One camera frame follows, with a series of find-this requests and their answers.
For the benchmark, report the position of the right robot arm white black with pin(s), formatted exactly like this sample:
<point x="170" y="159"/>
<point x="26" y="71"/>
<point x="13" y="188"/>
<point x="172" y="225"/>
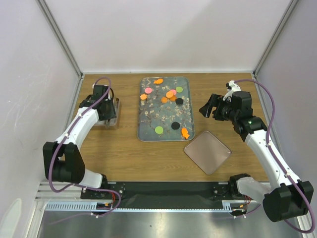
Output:
<point x="267" y="153"/>

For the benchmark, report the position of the black round cookie top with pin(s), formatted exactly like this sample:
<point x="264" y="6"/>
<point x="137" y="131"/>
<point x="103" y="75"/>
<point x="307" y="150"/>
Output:
<point x="179" y="101"/>

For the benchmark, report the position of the green round cookie bottom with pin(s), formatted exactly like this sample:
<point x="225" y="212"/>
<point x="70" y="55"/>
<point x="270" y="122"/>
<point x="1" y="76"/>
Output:
<point x="159" y="130"/>

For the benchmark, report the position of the aluminium frame rail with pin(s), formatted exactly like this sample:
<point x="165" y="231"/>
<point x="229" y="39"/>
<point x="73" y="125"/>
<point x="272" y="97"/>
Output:
<point x="101" y="203"/>

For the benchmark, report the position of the orange fish cookie bottom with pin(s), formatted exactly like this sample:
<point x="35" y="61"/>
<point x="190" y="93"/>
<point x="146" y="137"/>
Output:
<point x="185" y="133"/>

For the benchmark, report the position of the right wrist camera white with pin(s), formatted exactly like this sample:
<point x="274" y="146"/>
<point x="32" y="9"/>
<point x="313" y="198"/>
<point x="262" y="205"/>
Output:
<point x="231" y="87"/>

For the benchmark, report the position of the orange fish cookie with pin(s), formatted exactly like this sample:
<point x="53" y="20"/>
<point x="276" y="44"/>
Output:
<point x="185" y="133"/>
<point x="158" y="81"/>

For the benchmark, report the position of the orange flower cookie centre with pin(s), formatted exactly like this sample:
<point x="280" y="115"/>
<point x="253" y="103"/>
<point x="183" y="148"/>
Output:
<point x="164" y="100"/>

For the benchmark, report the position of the orange fish cookie top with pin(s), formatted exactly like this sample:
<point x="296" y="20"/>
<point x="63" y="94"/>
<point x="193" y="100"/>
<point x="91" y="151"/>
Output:
<point x="158" y="81"/>

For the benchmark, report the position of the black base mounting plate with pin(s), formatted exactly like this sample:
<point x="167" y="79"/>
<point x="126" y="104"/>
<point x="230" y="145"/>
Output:
<point x="175" y="195"/>

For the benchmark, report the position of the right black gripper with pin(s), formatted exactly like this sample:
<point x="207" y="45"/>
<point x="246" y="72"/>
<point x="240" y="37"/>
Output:
<point x="206" y="109"/>

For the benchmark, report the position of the floral patterned metal tray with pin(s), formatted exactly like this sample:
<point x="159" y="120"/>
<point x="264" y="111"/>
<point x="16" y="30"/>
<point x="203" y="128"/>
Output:
<point x="152" y="112"/>

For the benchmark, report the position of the clear box with paper cups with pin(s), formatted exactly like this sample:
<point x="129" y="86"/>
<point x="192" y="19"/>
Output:
<point x="101" y="125"/>

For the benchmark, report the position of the pink round cookie left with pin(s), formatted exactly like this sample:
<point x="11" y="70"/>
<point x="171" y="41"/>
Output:
<point x="148" y="90"/>

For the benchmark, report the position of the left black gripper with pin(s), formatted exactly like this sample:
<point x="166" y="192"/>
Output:
<point x="111" y="114"/>

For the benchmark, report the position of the orange round cookie stacked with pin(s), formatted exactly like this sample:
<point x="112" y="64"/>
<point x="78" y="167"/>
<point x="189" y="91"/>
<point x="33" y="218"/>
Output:
<point x="169" y="94"/>

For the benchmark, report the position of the black round cookie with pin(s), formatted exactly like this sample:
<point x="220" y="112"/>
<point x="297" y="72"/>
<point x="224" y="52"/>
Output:
<point x="179" y="101"/>
<point x="175" y="125"/>

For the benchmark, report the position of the brown translucent box lid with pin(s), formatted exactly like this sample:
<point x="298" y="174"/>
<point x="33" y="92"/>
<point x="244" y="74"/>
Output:
<point x="207" y="152"/>

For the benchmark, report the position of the green round cookie top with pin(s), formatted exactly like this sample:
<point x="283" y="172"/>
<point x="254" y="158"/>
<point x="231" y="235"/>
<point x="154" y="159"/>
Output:
<point x="179" y="89"/>

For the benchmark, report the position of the green round cookie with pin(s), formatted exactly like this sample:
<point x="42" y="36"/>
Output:
<point x="159" y="130"/>
<point x="179" y="89"/>

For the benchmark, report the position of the black round cookie bottom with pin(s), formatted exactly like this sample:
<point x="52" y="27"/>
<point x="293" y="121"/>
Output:
<point x="175" y="125"/>

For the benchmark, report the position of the dark orange cookie under stack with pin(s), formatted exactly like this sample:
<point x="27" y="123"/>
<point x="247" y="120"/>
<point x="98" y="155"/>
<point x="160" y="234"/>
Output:
<point x="173" y="98"/>

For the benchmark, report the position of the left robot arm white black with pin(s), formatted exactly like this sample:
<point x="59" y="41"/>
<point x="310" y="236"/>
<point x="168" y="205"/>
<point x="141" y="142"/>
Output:
<point x="62" y="158"/>

